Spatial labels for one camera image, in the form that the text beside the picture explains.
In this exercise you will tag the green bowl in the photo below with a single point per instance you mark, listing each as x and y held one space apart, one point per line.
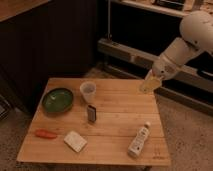
57 100

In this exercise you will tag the translucent plastic cup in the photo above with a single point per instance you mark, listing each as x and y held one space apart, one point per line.
88 91

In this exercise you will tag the orange carrot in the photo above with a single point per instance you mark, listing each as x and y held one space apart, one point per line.
45 134

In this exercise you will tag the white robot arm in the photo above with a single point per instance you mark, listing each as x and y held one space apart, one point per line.
196 37

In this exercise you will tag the white plastic bottle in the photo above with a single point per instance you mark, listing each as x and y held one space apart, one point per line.
137 143

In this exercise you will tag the upright grey eraser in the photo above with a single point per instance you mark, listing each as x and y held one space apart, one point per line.
91 111

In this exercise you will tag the white sponge block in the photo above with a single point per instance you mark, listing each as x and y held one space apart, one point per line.
75 141

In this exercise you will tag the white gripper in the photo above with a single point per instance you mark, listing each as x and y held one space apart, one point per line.
163 68

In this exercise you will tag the wooden table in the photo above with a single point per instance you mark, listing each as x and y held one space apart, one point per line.
121 110

